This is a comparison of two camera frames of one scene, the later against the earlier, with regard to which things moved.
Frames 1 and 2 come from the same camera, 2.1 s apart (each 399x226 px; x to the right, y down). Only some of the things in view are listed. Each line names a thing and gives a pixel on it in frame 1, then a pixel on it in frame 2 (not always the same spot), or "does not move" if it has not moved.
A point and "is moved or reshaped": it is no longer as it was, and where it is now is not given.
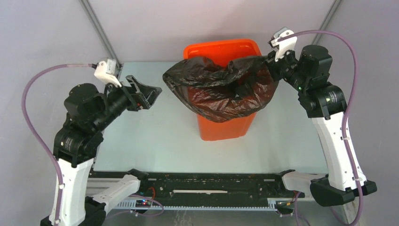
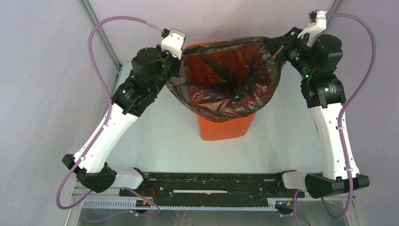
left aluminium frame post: (99, 31) does not move
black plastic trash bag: (219, 92) is moved or reshaped
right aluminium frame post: (327, 20) does not move
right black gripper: (273, 65) to (278, 46)
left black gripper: (146, 97) to (177, 60)
